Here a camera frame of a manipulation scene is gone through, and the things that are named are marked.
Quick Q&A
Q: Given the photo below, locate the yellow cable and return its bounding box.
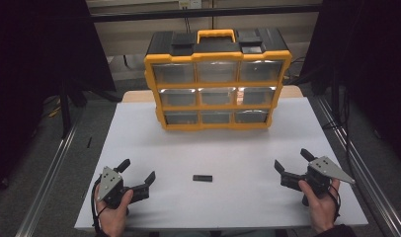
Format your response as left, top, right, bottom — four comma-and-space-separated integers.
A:
47, 105, 62, 119

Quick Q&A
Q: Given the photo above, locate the aluminium floor rail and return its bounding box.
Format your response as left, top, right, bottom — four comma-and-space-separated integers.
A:
315, 96, 401, 237
14, 112, 85, 237

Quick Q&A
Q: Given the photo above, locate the white wall socket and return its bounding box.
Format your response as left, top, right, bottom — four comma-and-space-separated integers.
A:
178, 0, 203, 10

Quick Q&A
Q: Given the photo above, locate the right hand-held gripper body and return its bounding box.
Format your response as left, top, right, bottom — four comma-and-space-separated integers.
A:
301, 155, 357, 198

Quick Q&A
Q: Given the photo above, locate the yellow black organizer cabinet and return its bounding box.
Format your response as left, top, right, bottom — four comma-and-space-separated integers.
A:
143, 28, 293, 132

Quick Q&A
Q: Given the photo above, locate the black metal stand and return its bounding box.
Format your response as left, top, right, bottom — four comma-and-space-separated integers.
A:
57, 78, 123, 139

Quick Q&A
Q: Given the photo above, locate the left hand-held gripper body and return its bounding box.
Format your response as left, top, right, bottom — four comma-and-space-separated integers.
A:
97, 166, 134, 209

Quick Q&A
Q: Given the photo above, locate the black floor cable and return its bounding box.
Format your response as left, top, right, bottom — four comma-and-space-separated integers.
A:
321, 93, 356, 176

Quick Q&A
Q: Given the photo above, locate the grid of clear drawers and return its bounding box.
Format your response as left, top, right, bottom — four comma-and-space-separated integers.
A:
151, 59, 284, 125

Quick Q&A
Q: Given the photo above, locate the hand-held gripper cable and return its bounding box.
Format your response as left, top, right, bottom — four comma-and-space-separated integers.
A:
326, 183, 342, 222
90, 176, 110, 237

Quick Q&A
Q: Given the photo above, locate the black curtain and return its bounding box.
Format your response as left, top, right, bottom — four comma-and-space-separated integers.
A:
299, 0, 401, 170
0, 0, 118, 196

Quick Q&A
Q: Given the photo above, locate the right hand-held gripper cable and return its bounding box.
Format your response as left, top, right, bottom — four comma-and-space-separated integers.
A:
326, 183, 342, 222

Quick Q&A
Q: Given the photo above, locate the person's left hand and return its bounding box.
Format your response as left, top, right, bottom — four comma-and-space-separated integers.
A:
94, 189, 134, 232

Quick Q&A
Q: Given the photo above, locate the black horizontal bar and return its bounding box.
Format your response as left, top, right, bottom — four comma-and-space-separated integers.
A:
89, 3, 323, 24

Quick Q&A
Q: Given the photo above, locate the left hand-held gripper cable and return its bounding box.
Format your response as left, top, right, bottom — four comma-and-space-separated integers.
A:
90, 176, 110, 237

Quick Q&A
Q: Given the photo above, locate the clear plastic drawer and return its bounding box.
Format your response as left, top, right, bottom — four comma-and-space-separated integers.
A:
198, 87, 238, 107

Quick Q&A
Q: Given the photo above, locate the person's right hand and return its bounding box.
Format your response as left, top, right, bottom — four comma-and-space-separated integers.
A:
297, 178, 341, 234

